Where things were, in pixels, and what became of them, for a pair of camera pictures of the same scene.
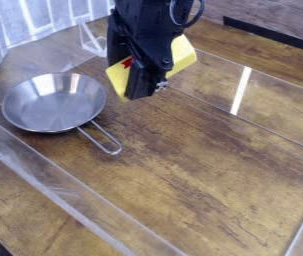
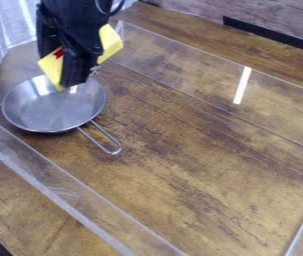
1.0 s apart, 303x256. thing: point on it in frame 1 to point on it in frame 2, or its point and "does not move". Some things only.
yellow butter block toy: (183, 57) to (111, 44)
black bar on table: (267, 33) does not move
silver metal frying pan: (55, 102) does not move
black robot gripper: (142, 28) to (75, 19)
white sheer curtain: (12, 22) does not move
